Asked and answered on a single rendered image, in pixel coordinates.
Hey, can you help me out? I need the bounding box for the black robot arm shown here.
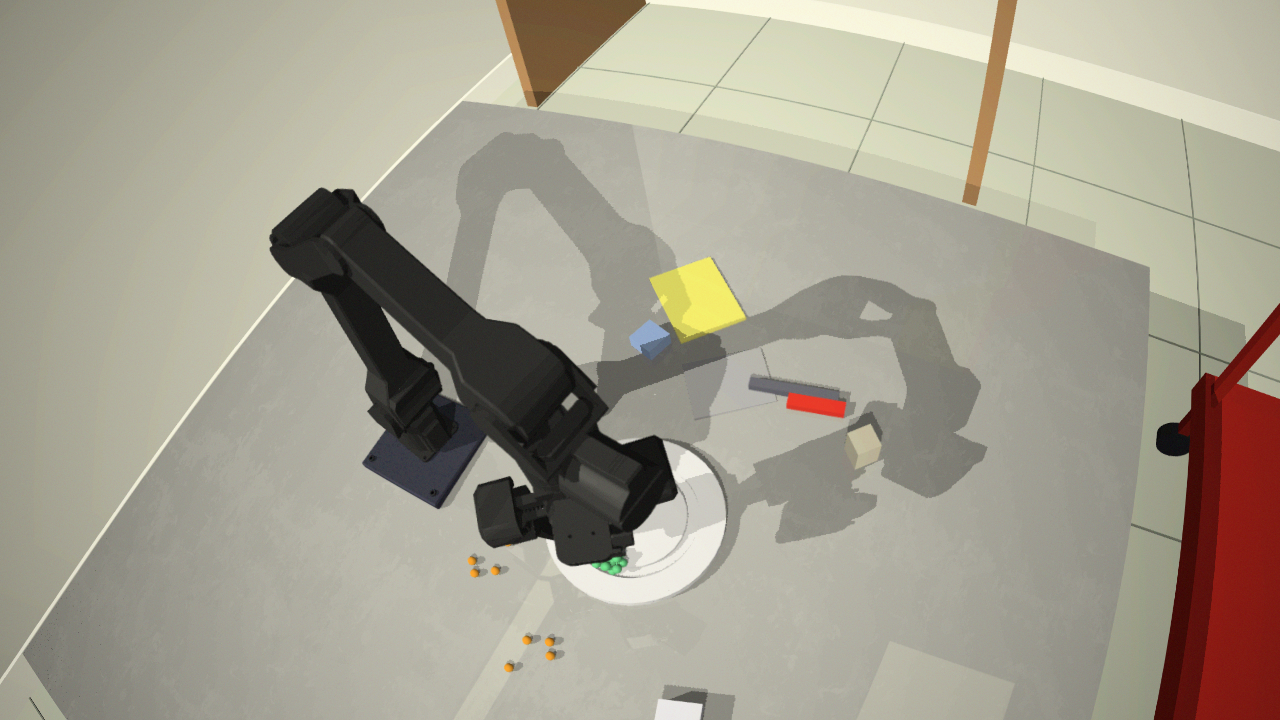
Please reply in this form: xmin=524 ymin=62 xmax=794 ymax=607
xmin=270 ymin=187 xmax=667 ymax=568

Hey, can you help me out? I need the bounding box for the light blue cube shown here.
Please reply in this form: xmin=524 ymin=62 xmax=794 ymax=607
xmin=628 ymin=319 xmax=671 ymax=360

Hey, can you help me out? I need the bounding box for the yellow flat rectangular board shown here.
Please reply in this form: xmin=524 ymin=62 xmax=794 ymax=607
xmin=649 ymin=258 xmax=748 ymax=345

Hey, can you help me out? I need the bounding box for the cream cube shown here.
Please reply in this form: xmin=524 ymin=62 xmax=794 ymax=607
xmin=844 ymin=424 xmax=882 ymax=469

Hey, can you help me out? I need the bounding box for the white round board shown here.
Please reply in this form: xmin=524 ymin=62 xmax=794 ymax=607
xmin=547 ymin=439 xmax=726 ymax=606

